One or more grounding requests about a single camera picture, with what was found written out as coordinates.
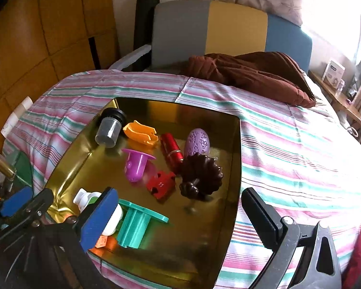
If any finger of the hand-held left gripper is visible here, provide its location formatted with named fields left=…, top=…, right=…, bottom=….
left=0, top=186, right=33, bottom=218
left=3, top=188, right=54, bottom=238

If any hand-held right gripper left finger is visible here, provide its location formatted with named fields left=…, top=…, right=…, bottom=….
left=19, top=187, right=119, bottom=289

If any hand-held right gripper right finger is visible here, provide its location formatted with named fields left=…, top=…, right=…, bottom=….
left=241, top=187, right=342, bottom=289

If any green and white toy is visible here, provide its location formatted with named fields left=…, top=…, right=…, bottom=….
left=73, top=188, right=124, bottom=237

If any orange ribbed plastic toy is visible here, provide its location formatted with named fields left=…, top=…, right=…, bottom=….
left=95, top=235, right=119, bottom=250

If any teal plastic mould toy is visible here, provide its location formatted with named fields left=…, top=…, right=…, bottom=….
left=117, top=199, right=170, bottom=249

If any magenta plastic cup toy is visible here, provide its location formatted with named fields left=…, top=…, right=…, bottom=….
left=121, top=148, right=157, bottom=183

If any red puzzle piece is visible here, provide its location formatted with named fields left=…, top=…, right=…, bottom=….
left=146, top=171, right=176, bottom=201

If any brown turkey toy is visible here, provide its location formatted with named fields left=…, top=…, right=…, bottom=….
left=179, top=153, right=225, bottom=202

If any clear jar with black lid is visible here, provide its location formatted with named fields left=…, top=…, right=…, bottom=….
left=95, top=107, right=127, bottom=149

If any gold metal tin box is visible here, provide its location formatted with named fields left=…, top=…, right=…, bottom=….
left=45, top=96, right=241, bottom=288

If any orange plastic scoop toy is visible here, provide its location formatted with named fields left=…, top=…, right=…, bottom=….
left=122, top=120, right=158, bottom=146

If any red cylinder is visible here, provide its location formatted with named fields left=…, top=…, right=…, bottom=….
left=159, top=132, right=185, bottom=172

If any purple patterned egg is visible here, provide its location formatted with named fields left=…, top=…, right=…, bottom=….
left=184, top=128, right=211, bottom=160

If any green board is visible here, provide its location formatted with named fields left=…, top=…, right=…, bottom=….
left=13, top=151, right=33, bottom=187

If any brass cylinder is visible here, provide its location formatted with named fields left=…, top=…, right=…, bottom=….
left=0, top=153, right=17, bottom=178

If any striped bed sheet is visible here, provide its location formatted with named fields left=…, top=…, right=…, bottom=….
left=3, top=70, right=361, bottom=289

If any white cardboard tube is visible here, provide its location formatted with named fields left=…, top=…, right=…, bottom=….
left=0, top=96, right=33, bottom=137

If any white pillow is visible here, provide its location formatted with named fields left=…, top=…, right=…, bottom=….
left=299, top=68, right=346, bottom=124

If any brown quilt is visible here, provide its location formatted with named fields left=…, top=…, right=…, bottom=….
left=185, top=51, right=316, bottom=109

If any wooden shelf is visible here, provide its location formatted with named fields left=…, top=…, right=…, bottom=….
left=308, top=70, right=361, bottom=127

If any white carton box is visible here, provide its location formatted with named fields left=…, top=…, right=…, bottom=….
left=322, top=61, right=346, bottom=86

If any grey yellow blue headboard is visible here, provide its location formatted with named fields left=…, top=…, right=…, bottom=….
left=150, top=0, right=313, bottom=73

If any black rolled mat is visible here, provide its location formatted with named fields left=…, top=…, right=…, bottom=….
left=133, top=0, right=161, bottom=73

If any window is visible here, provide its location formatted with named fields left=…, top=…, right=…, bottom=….
left=298, top=0, right=361, bottom=64

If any white bed rail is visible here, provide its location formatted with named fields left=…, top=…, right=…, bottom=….
left=108, top=44, right=152, bottom=71

